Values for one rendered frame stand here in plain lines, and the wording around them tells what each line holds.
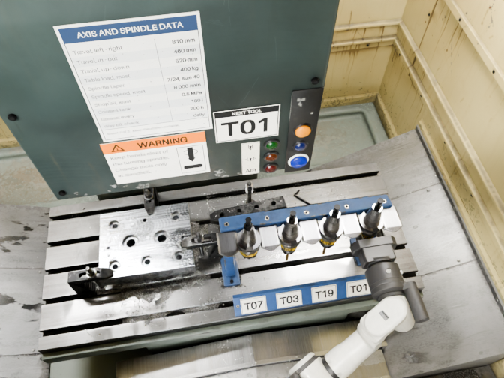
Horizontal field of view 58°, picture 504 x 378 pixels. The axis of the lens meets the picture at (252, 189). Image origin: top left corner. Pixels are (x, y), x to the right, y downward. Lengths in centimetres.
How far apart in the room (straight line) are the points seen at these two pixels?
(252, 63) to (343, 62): 154
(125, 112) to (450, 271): 133
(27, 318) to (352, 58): 167
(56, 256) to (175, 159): 98
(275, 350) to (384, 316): 51
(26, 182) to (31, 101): 164
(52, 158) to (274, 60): 36
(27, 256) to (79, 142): 130
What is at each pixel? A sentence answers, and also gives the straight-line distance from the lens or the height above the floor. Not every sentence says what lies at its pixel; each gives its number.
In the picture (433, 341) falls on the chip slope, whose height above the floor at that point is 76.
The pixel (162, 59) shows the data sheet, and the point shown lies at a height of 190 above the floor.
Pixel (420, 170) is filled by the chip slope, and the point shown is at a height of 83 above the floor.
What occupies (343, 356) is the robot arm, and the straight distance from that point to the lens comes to 119.
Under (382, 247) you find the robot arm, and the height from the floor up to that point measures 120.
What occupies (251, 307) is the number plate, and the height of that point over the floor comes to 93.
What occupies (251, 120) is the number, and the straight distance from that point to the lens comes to 68.
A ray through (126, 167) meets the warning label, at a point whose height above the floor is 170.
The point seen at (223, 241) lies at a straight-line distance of 119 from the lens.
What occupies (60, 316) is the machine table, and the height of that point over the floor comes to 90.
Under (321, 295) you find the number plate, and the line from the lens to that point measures 145.
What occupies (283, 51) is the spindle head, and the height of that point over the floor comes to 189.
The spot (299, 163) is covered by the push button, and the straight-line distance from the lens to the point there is 78.
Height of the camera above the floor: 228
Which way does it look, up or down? 57 degrees down
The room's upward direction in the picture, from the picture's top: straight up
